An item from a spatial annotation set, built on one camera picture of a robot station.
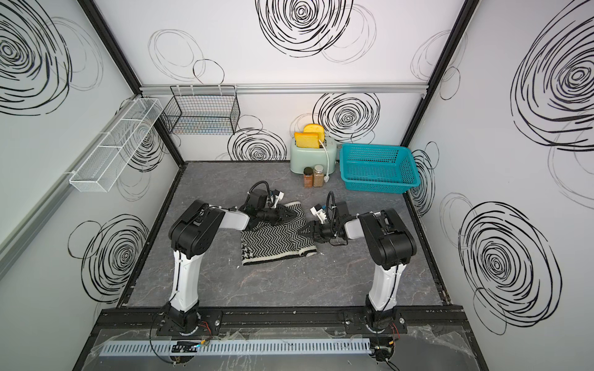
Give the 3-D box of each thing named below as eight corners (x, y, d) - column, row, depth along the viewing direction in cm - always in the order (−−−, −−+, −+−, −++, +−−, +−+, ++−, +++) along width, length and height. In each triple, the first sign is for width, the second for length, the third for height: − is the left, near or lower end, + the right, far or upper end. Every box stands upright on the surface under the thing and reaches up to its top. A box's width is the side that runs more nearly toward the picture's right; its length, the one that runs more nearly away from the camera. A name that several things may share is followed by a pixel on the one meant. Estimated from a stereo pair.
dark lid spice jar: (303, 188, 111) (303, 175, 104) (303, 179, 115) (303, 167, 108) (312, 188, 111) (313, 175, 104) (312, 179, 115) (312, 167, 108)
